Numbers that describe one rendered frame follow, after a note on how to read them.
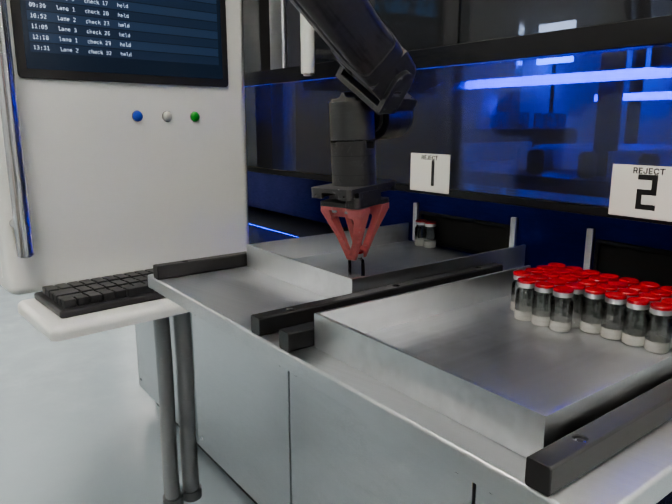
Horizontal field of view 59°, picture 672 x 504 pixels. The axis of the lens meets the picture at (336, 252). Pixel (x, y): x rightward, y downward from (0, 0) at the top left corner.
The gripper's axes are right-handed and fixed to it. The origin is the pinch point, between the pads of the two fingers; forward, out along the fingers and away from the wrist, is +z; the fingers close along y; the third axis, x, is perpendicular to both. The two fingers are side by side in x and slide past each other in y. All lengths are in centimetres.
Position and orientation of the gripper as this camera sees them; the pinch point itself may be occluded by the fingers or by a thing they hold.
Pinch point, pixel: (356, 252)
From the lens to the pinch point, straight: 78.7
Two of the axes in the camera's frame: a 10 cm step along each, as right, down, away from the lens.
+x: -7.8, -1.2, 6.2
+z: 0.4, 9.7, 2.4
